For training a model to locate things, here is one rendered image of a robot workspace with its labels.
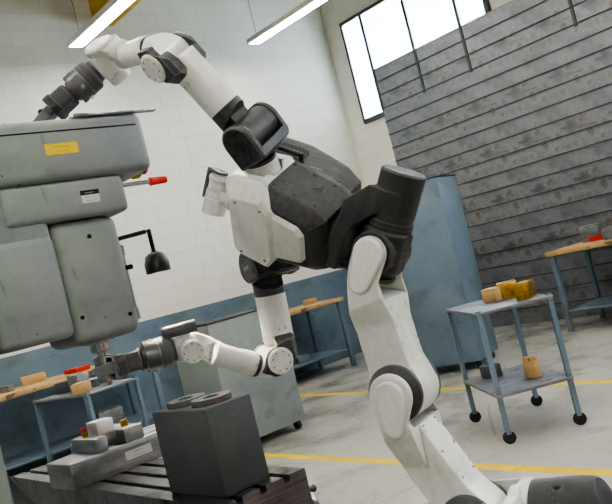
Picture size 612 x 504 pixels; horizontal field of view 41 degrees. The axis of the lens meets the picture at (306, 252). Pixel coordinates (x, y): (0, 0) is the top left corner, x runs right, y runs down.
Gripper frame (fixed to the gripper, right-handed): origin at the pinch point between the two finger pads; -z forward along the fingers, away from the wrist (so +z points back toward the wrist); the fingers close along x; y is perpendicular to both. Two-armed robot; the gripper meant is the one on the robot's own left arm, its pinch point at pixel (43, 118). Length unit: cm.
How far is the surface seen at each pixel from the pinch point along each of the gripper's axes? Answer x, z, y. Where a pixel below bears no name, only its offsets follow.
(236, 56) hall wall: 861, 217, 151
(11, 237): -20.3, -25.0, -21.9
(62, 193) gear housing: -12.8, -9.4, -20.9
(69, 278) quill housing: -12.6, -23.1, -37.6
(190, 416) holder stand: -48, -20, -81
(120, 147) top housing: -3.3, 9.3, -20.3
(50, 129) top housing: -13.4, -0.3, -7.2
